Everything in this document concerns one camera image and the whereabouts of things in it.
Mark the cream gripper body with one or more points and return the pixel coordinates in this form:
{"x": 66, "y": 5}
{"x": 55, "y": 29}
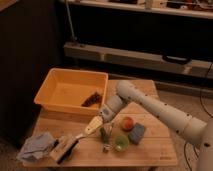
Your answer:
{"x": 95, "y": 123}

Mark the red yellow apple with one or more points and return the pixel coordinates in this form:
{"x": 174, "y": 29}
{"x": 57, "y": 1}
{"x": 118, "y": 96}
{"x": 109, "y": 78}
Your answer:
{"x": 127, "y": 123}

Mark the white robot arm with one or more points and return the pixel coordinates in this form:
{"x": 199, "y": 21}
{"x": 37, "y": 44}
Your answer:
{"x": 193, "y": 130}

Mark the green cucumber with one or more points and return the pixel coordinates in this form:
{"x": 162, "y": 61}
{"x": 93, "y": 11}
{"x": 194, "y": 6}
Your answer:
{"x": 104, "y": 134}

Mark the dark brown object in bin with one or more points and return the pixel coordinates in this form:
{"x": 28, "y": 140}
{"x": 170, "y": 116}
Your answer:
{"x": 93, "y": 99}

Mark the green cup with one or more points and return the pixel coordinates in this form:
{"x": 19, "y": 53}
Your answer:
{"x": 121, "y": 142}

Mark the yellow plastic bin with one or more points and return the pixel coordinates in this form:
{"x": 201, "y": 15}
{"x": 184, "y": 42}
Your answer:
{"x": 65, "y": 90}

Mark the wooden table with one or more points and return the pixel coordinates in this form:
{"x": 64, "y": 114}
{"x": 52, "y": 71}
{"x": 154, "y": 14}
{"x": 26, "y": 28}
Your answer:
{"x": 155, "y": 149}

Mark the blue sponge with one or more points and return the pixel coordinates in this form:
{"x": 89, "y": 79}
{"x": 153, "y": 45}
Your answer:
{"x": 137, "y": 133}

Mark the blue grey cloth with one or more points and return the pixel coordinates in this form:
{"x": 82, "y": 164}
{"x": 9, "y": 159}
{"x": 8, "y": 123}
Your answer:
{"x": 36, "y": 147}

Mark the long white shelf beam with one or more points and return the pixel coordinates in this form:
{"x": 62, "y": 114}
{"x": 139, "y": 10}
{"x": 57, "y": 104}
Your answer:
{"x": 137, "y": 59}

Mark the metal pole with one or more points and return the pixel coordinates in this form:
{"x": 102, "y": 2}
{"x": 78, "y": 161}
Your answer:
{"x": 73, "y": 37}

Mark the upper shelf with clutter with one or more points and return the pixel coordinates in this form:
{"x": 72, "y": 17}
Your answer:
{"x": 146, "y": 7}

